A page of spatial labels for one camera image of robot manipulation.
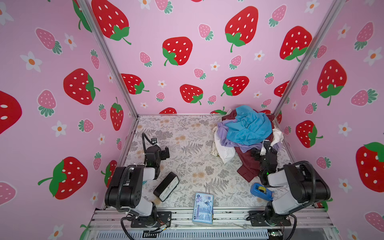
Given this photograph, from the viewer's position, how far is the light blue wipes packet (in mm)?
708

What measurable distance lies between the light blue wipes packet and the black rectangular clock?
147 mm

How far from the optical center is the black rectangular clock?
29.8 inches
